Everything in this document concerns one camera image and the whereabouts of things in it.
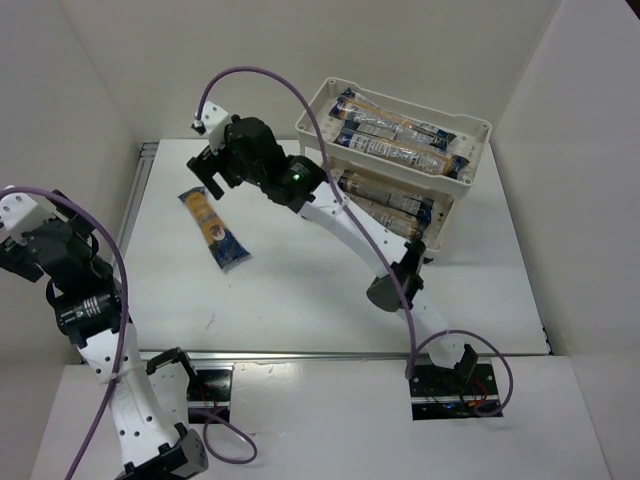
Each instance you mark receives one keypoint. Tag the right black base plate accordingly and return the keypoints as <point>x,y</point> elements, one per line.
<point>433,398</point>

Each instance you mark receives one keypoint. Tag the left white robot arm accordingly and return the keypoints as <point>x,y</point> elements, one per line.
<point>147,400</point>

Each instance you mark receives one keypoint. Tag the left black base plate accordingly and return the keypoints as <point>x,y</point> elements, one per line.
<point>210,392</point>

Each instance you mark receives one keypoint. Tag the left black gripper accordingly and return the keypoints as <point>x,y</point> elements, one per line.
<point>13,257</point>

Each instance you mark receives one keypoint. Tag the yellow blue spaghetti bag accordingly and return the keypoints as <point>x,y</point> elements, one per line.
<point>222,244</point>

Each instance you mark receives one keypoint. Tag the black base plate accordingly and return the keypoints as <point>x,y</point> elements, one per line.
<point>210,392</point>
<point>433,398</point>

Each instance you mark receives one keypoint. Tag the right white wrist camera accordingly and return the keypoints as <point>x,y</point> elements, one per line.
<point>211,125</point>

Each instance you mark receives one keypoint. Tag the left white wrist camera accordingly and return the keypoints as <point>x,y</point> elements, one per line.
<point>20,214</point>

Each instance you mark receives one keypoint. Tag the long yellow spaghetti bag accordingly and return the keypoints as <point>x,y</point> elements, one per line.
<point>359,186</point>

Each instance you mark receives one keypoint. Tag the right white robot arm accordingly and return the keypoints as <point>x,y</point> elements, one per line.
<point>397,286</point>

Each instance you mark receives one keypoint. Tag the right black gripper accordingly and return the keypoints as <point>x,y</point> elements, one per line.
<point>211,167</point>

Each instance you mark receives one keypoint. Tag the white two-tier shelf cart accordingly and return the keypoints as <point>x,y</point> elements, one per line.
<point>427,151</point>

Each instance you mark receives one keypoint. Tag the label-side blue spaghetti bag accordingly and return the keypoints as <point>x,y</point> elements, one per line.
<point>408,226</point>

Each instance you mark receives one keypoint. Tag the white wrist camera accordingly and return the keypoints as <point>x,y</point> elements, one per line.
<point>211,125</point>
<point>20,214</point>

